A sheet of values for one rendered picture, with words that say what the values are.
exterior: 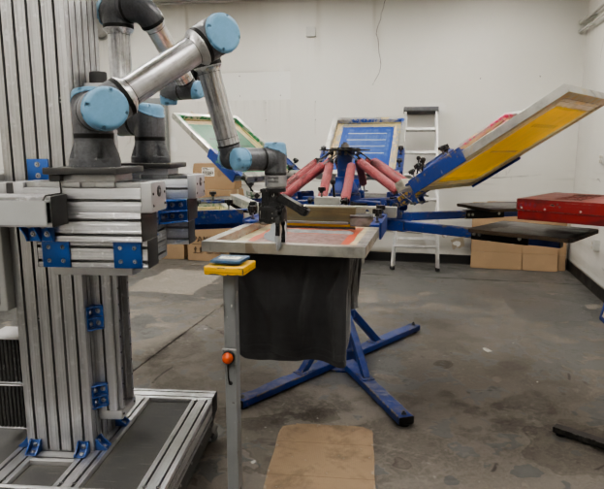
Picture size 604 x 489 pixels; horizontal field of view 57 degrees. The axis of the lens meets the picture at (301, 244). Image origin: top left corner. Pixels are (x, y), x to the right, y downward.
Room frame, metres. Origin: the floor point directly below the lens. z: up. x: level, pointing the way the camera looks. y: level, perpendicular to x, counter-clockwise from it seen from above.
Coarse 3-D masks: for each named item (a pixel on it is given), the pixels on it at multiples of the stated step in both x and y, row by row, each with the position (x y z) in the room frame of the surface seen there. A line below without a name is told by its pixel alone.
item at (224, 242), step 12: (240, 228) 2.27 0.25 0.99; (252, 228) 2.41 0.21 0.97; (372, 228) 2.27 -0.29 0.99; (204, 240) 1.97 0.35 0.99; (216, 240) 1.97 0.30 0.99; (228, 240) 2.11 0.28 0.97; (360, 240) 1.97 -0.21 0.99; (372, 240) 2.05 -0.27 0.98; (240, 252) 1.92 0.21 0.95; (252, 252) 1.91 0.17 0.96; (264, 252) 1.90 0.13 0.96; (276, 252) 1.89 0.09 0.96; (288, 252) 1.88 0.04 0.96; (300, 252) 1.87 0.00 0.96; (312, 252) 1.86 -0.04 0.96; (324, 252) 1.85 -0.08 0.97; (336, 252) 1.84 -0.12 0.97; (348, 252) 1.84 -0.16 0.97; (360, 252) 1.83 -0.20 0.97
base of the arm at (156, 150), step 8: (136, 144) 2.19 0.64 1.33; (144, 144) 2.17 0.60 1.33; (152, 144) 2.17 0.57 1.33; (160, 144) 2.19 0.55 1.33; (136, 152) 2.17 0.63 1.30; (144, 152) 2.16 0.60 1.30; (152, 152) 2.16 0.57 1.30; (160, 152) 2.19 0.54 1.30; (168, 152) 2.23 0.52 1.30; (136, 160) 2.16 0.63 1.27; (144, 160) 2.15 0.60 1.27; (152, 160) 2.16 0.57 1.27; (160, 160) 2.17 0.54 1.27; (168, 160) 2.21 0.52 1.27
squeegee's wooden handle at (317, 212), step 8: (288, 208) 2.49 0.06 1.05; (312, 208) 2.47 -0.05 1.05; (320, 208) 2.46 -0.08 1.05; (328, 208) 2.45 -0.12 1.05; (336, 208) 2.44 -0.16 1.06; (344, 208) 2.43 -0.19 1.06; (352, 208) 2.43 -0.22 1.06; (288, 216) 2.49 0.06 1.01; (296, 216) 2.48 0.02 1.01; (304, 216) 2.47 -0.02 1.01; (312, 216) 2.47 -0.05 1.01; (320, 216) 2.46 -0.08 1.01; (328, 216) 2.45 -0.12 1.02; (336, 216) 2.44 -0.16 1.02; (344, 216) 2.43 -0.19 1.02
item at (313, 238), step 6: (360, 228) 2.51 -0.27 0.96; (312, 234) 2.34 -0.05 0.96; (318, 234) 2.34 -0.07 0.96; (324, 234) 2.34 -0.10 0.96; (330, 234) 2.34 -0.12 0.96; (336, 234) 2.34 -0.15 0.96; (354, 234) 2.34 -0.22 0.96; (306, 240) 2.18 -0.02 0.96; (312, 240) 2.18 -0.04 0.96; (318, 240) 2.18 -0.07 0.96; (324, 240) 2.18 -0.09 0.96; (330, 240) 2.18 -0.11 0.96; (336, 240) 2.18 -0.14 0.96; (342, 240) 2.18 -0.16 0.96; (348, 240) 2.19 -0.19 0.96
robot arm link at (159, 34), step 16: (128, 0) 2.19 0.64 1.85; (144, 0) 2.21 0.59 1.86; (128, 16) 2.22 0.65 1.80; (144, 16) 2.21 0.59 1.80; (160, 16) 2.25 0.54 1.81; (160, 32) 2.26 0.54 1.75; (160, 48) 2.30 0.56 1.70; (176, 80) 2.39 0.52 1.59; (192, 80) 2.42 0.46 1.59; (192, 96) 2.43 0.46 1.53
